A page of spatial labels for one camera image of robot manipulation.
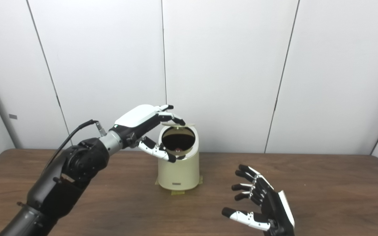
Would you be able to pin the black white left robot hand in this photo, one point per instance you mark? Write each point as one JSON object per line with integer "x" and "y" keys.
{"x": 136, "y": 119}

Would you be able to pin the grey wall sticker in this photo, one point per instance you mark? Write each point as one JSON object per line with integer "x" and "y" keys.
{"x": 13, "y": 116}

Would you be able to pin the red apple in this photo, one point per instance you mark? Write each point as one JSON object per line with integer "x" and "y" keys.
{"x": 178, "y": 150}

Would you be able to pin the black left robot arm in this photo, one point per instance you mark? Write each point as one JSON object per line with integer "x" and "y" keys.
{"x": 61, "y": 186}

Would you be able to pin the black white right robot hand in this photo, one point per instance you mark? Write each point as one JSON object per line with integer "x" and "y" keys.
{"x": 274, "y": 206}

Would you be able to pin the cream-colored bin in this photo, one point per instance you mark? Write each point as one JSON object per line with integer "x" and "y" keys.
{"x": 179, "y": 172}

